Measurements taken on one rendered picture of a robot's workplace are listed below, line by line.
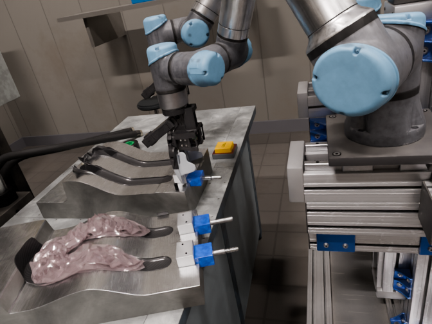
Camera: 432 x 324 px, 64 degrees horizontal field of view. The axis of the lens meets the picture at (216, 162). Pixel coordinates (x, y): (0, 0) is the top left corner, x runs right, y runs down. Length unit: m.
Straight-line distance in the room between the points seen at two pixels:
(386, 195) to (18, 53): 3.92
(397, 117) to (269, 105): 2.62
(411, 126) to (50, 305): 0.78
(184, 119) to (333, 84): 0.45
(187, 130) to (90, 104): 3.10
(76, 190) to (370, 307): 1.12
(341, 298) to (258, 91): 2.17
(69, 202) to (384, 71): 0.92
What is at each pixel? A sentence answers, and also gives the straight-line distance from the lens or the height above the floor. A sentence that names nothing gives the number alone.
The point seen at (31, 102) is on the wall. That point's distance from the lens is 4.42.
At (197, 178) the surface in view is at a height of 0.90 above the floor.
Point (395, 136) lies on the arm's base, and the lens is 0.73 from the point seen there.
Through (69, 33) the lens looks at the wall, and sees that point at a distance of 3.83.
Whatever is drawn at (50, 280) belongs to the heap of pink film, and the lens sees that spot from 0.84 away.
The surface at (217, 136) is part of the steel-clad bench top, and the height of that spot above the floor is 0.80.
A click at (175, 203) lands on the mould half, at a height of 0.85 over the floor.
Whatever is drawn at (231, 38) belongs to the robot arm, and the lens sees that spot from 0.85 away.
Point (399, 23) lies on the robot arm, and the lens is 0.68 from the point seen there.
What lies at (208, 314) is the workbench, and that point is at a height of 0.51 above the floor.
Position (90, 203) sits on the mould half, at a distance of 1.10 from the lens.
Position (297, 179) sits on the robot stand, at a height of 0.96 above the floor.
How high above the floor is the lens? 1.37
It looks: 27 degrees down
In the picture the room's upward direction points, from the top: 11 degrees counter-clockwise
